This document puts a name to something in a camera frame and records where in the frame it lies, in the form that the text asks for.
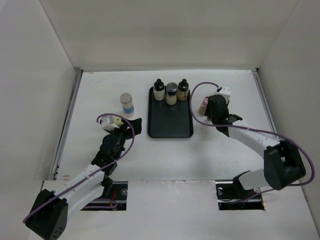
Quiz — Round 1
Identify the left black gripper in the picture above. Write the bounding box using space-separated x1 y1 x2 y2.
106 118 141 160

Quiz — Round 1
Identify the silver cap blue label jar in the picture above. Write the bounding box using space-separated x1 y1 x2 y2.
119 92 135 118

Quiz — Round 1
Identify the black cap brown spice bottle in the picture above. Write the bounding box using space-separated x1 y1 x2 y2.
177 79 189 101

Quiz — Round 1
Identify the black cap white powder bottle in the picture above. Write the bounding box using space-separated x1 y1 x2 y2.
153 78 165 101

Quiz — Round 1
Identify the grey grinder cap salt jar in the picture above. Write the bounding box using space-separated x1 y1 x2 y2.
165 82 178 106

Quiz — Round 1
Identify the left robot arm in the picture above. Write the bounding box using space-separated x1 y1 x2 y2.
23 113 142 240

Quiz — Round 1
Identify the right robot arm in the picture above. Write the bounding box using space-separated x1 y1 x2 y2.
205 94 306 198

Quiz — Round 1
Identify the pink cap spice jar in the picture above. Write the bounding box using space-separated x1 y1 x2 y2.
198 96 208 116

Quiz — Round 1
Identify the yellow cap spice jar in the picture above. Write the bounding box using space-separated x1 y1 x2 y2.
113 116 124 127

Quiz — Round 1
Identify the black rectangular tray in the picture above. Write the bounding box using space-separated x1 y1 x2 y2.
147 87 194 139

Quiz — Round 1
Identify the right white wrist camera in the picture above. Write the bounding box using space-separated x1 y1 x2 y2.
214 85 232 104

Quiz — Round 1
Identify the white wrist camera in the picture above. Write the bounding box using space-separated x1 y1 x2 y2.
214 85 232 104
99 115 119 131

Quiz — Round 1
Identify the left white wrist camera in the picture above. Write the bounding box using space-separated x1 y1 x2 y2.
99 115 119 131

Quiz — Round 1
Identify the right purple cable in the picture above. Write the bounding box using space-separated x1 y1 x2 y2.
189 81 316 205

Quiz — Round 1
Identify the purple cable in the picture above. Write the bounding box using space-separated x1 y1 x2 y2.
22 112 137 225
189 81 316 205

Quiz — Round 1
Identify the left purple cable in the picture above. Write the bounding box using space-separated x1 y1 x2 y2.
22 112 137 225

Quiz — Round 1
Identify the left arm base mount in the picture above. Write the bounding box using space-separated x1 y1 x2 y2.
82 177 129 211

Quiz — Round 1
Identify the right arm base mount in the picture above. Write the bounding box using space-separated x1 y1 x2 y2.
215 172 265 211

